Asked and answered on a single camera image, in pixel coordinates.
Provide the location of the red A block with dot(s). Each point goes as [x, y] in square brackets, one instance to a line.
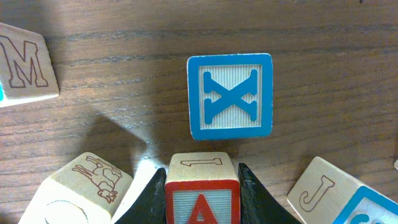
[202, 187]

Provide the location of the red M block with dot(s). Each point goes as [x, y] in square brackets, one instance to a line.
[27, 73]

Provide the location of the blue 5 block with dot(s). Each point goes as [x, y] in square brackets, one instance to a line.
[326, 194]

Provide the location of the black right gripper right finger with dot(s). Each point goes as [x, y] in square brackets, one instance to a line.
[258, 206]

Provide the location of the blue X block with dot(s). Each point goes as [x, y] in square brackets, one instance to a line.
[230, 96]

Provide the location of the yellow Q block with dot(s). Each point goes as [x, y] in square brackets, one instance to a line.
[88, 189]

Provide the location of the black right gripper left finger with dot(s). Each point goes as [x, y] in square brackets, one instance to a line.
[149, 207]

